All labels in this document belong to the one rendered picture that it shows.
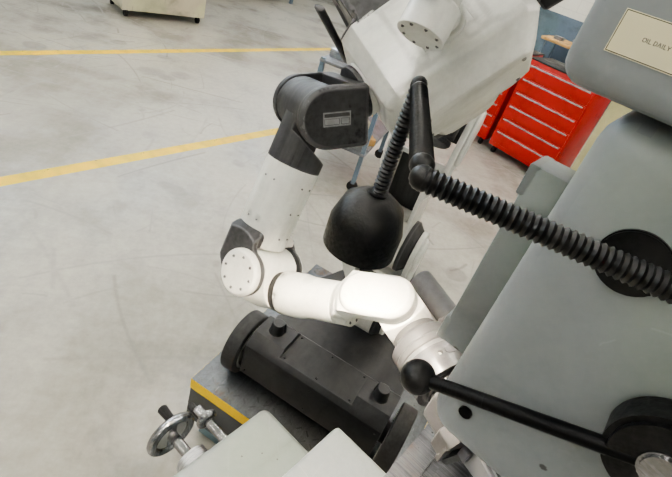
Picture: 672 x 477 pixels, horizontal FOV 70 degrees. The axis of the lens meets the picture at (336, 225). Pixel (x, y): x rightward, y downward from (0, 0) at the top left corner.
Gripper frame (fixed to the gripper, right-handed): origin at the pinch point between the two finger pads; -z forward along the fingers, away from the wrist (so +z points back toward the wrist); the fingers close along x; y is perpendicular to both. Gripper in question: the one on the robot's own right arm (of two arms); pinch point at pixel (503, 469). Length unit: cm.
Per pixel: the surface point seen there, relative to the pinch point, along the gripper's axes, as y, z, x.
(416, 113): -35.2, 10.6, -21.4
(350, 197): -23.5, 18.0, -18.8
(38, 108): 129, 345, -60
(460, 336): -12.6, 9.0, -6.4
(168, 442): 63, 47, -23
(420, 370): -16.1, 4.1, -16.3
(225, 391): 84, 70, -1
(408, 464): 30.7, 14.8, 9.8
